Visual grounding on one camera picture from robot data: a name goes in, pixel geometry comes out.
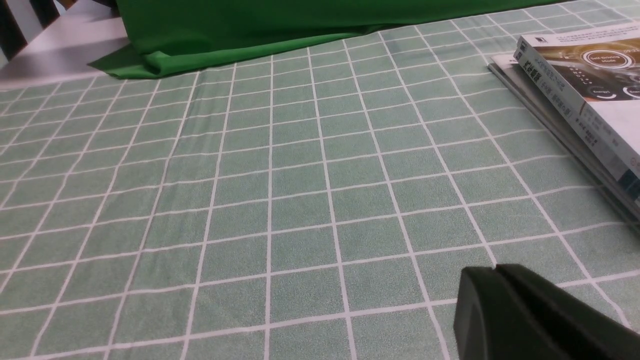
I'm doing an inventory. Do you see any green backdrop cloth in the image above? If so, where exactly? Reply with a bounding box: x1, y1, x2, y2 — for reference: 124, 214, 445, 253
91, 0, 548, 80

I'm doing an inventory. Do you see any white self-driving textbook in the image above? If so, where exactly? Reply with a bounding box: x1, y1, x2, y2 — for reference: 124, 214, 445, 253
513, 22, 640, 175

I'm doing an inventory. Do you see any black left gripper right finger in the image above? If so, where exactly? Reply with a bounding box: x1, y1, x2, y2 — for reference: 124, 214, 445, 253
496, 264, 640, 360

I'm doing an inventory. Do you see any lower white book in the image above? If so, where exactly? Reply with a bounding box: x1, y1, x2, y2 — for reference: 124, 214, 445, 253
490, 54, 640, 206

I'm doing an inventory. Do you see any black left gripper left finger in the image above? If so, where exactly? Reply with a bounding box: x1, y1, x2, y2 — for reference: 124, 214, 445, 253
454, 266, 552, 360

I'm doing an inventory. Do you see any green checkered tablecloth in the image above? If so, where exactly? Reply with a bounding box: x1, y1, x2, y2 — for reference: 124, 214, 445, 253
0, 0, 639, 360

